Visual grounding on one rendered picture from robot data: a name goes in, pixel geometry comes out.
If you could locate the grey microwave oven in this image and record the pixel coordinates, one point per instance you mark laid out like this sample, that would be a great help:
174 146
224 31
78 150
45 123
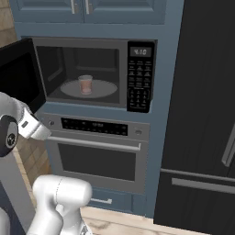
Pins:
122 46

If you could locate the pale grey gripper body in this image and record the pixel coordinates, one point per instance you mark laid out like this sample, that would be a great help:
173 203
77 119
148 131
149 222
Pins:
41 131

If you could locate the glass cup with pink drink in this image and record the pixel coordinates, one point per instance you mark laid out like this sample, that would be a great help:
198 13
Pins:
85 85

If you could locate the black microwave door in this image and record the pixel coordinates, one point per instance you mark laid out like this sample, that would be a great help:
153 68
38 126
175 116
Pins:
18 73

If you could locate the grey oven door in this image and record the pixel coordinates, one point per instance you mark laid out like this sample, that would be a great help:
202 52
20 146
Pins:
98 162

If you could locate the blue tall cabinet housing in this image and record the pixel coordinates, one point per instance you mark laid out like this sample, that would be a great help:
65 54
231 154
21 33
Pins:
166 91

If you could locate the grey built-in oven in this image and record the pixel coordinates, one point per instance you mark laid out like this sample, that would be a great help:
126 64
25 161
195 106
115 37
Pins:
140 133

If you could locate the round glass microwave turntable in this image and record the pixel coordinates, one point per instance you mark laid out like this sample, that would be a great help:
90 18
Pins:
104 88

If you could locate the blue cupboard door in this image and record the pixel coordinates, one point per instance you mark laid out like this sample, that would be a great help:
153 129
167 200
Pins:
128 10
46 10

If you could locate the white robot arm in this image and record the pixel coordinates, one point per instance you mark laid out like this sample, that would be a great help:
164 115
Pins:
61 195

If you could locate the black fridge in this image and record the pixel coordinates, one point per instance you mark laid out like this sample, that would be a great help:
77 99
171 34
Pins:
199 91

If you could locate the blue drawer front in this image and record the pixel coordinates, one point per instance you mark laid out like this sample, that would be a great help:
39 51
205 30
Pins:
122 200

